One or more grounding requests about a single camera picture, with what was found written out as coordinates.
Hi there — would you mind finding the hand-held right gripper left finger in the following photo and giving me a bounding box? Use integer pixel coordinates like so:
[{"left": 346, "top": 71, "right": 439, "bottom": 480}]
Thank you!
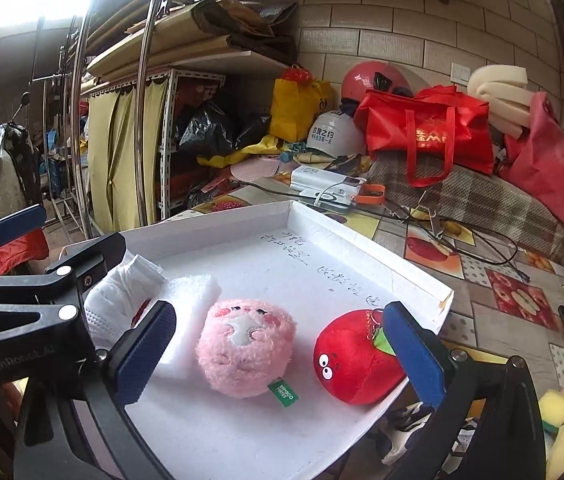
[{"left": 12, "top": 300, "right": 179, "bottom": 480}]

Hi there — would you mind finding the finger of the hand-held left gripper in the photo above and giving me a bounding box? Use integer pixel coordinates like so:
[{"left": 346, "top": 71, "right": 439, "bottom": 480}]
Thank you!
[
  {"left": 0, "top": 204, "right": 48, "bottom": 281},
  {"left": 0, "top": 232, "right": 127, "bottom": 342}
]

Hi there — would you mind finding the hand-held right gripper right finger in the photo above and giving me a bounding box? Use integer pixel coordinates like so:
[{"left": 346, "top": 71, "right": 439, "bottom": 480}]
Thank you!
[{"left": 381, "top": 301, "right": 548, "bottom": 480}]

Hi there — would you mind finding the white face mask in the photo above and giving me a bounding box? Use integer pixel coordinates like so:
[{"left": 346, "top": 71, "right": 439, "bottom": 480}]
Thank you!
[{"left": 84, "top": 254, "right": 169, "bottom": 352}]

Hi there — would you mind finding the red apple plush toy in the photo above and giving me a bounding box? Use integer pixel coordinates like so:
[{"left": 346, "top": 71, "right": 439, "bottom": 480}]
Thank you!
[{"left": 313, "top": 308, "right": 409, "bottom": 406}]

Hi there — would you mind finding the white foam sponge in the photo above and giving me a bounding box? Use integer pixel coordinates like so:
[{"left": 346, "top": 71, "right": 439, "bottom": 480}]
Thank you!
[{"left": 148, "top": 275, "right": 223, "bottom": 379}]

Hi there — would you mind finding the pink plush toy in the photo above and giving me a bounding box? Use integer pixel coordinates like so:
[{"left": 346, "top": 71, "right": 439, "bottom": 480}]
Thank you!
[{"left": 196, "top": 298, "right": 301, "bottom": 408}]

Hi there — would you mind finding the white cardboard tray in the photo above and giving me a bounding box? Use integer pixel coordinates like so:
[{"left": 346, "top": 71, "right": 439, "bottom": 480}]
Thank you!
[{"left": 56, "top": 199, "right": 455, "bottom": 480}]

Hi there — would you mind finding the red jacket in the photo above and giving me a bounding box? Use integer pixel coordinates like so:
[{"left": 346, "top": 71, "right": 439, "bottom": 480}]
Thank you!
[{"left": 0, "top": 230, "right": 50, "bottom": 277}]

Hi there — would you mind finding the black and white sneaker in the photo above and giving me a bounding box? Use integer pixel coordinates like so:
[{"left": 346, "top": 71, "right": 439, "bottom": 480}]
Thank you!
[{"left": 381, "top": 402, "right": 478, "bottom": 467}]

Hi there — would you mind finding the metal shelf with yellow curtain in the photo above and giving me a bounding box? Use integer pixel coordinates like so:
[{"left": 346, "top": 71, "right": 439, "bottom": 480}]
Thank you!
[{"left": 86, "top": 69, "right": 227, "bottom": 235}]

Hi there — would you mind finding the fruit print tablecloth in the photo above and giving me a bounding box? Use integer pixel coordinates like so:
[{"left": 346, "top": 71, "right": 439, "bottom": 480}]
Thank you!
[{"left": 162, "top": 160, "right": 564, "bottom": 411}]

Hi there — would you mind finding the plaid blanket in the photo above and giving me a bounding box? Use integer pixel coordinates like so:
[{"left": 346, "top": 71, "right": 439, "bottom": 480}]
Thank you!
[{"left": 364, "top": 152, "right": 564, "bottom": 267}]

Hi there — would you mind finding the black garbage bag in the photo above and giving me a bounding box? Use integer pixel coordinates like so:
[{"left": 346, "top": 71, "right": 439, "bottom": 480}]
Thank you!
[
  {"left": 179, "top": 100, "right": 235, "bottom": 159},
  {"left": 234, "top": 114, "right": 273, "bottom": 150}
]

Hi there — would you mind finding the white charger device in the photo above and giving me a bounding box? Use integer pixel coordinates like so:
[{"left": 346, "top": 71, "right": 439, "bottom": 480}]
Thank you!
[{"left": 301, "top": 185, "right": 363, "bottom": 212}]

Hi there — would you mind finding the chrome tube rack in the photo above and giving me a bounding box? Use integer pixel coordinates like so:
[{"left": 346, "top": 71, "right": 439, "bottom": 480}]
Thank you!
[{"left": 59, "top": 0, "right": 223, "bottom": 241}]

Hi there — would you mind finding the pink round fan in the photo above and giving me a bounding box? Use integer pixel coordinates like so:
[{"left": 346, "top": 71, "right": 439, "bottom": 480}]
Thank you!
[{"left": 232, "top": 157, "right": 283, "bottom": 184}]

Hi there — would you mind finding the white power bank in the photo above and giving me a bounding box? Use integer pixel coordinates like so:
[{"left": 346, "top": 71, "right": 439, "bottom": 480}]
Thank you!
[{"left": 290, "top": 165, "right": 365, "bottom": 194}]

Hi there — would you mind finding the red tote bag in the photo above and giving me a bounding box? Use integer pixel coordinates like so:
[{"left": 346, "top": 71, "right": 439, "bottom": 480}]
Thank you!
[{"left": 353, "top": 85, "right": 496, "bottom": 189}]

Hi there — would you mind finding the red plastic bag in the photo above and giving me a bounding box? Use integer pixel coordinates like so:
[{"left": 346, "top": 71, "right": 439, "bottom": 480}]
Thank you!
[{"left": 499, "top": 91, "right": 564, "bottom": 224}]

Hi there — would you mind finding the white helmet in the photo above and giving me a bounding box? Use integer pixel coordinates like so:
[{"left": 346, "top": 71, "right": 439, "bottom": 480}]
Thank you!
[{"left": 306, "top": 109, "right": 367, "bottom": 157}]

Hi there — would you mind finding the stack of wooden boards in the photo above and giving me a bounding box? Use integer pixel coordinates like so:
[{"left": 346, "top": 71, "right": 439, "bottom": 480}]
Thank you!
[{"left": 84, "top": 0, "right": 299, "bottom": 82}]

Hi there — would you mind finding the yellow shopping bag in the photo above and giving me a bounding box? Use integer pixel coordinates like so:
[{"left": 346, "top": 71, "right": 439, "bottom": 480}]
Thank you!
[{"left": 268, "top": 65, "right": 335, "bottom": 144}]

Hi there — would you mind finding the cream foam roll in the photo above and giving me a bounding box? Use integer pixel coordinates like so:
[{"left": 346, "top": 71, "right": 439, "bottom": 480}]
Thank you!
[{"left": 467, "top": 66, "right": 534, "bottom": 139}]

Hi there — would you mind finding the red helmet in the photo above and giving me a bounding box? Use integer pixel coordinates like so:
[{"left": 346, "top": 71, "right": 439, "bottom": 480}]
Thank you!
[{"left": 340, "top": 61, "right": 413, "bottom": 111}]

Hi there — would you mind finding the black cable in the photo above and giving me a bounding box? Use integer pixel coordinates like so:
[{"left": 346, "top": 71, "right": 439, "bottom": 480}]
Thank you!
[{"left": 387, "top": 199, "right": 531, "bottom": 282}]

